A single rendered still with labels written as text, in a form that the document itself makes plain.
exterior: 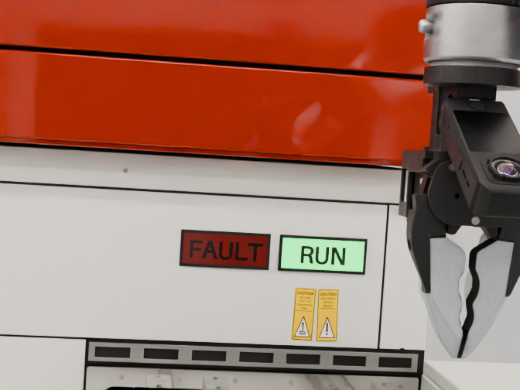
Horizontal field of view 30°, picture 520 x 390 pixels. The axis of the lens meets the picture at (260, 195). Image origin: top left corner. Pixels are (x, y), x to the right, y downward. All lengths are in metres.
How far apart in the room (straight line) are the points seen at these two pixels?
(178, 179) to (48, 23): 0.26
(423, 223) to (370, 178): 0.60
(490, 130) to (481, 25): 0.08
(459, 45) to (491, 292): 0.18
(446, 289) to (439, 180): 0.08
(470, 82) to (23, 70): 0.67
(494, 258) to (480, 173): 0.10
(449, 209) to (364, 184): 0.60
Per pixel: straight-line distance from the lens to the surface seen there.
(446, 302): 0.72
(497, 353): 3.01
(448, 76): 0.71
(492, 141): 0.67
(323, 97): 1.24
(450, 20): 0.71
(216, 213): 1.27
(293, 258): 1.28
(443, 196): 0.70
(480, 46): 0.70
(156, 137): 1.21
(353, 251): 1.30
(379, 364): 1.34
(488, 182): 0.63
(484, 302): 0.72
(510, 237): 0.73
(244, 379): 1.30
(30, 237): 1.28
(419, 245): 0.70
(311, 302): 1.30
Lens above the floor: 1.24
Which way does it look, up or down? 3 degrees down
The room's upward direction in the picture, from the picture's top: 4 degrees clockwise
